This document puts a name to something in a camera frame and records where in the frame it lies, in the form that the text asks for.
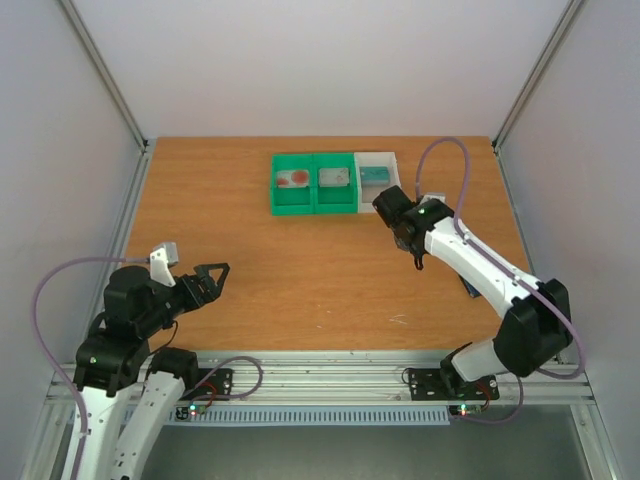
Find aluminium frame post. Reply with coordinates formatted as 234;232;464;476
490;0;587;154
58;0;151;156

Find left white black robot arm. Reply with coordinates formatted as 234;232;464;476
63;263;230;479

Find card with red circles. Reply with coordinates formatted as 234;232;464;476
275;169;310;189

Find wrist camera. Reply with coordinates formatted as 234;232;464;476
149;242;179;288
419;192;446;204

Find teal card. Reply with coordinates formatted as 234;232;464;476
359;166;391;187

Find aluminium front rail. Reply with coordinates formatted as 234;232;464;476
45;350;595;407

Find white bin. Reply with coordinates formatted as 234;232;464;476
354;152;401;214

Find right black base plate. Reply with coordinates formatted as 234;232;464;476
401;367;500;401

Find left aluminium frame post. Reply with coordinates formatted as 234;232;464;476
58;0;151;156

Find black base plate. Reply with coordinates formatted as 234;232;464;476
401;367;500;401
194;368;234;400

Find blue leather card holder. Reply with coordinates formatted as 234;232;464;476
460;277;482;299

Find left controller board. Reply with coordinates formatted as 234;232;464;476
174;404;207;421

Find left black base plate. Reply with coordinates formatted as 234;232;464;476
194;368;234;400

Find right aluminium frame post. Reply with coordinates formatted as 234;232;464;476
490;0;587;154

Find left green bin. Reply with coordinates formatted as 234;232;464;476
270;153;317;216

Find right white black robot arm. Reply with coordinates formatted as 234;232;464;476
373;186;574;398

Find right controller board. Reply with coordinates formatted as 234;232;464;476
449;403;487;417

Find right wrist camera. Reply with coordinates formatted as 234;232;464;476
419;192;446;204

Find controller board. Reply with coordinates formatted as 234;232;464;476
449;403;487;417
174;404;207;421

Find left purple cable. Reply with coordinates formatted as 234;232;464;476
31;255;151;480

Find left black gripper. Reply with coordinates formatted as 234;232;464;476
140;262;231;334

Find green bin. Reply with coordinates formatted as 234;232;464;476
312;152;358;214
270;153;317;216

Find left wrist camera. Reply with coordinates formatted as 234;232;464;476
149;242;179;288

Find grey slotted cable duct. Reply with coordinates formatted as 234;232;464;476
162;405;450;428

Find grey white card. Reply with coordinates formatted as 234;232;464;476
318;167;350;188

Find middle green bin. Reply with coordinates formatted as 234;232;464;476
312;152;358;214

